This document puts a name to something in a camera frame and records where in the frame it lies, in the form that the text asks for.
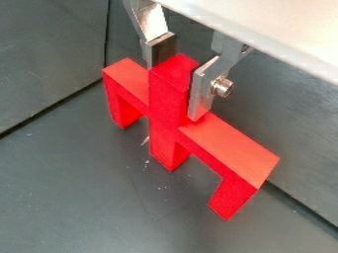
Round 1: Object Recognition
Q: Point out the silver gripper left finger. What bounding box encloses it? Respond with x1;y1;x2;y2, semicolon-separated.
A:
122;0;176;68

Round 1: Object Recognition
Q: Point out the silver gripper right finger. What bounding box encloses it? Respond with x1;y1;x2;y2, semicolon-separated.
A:
187;32;253;122

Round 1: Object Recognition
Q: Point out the red cross-shaped block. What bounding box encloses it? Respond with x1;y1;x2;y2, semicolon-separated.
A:
102;54;279;219

